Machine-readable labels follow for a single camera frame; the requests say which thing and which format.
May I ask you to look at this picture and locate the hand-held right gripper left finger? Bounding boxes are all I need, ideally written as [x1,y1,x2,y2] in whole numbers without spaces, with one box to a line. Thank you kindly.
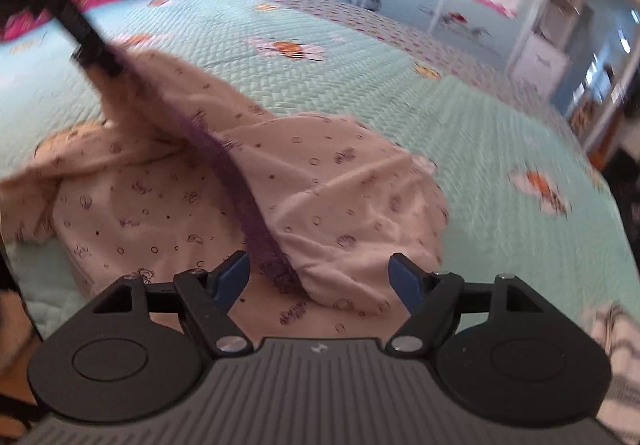
[92,250,254,359]

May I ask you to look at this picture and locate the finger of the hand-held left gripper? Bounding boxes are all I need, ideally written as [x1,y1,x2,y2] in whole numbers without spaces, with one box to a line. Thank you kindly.
[56,0,126,78]

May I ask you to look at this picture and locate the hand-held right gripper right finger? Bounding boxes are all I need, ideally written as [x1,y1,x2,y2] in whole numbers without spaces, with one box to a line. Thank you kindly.
[387,252,546,357]

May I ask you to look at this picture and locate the cream printed pajama top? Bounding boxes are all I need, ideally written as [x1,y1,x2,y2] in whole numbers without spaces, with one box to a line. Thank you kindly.
[0,42,451,326]

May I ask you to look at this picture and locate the bee print quilted bedspread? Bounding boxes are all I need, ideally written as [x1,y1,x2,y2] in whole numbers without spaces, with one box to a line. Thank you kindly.
[0,0,640,445]

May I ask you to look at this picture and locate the striped white cloth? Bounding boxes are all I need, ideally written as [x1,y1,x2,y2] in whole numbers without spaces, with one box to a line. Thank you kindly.
[581,301,640,442]

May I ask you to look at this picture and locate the white drawer cabinet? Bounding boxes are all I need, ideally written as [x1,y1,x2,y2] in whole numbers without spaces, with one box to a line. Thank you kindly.
[509,31,572,97]

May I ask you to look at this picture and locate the sliding door wardrobe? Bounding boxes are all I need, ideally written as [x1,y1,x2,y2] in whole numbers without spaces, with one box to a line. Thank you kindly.
[300,0,573,76]

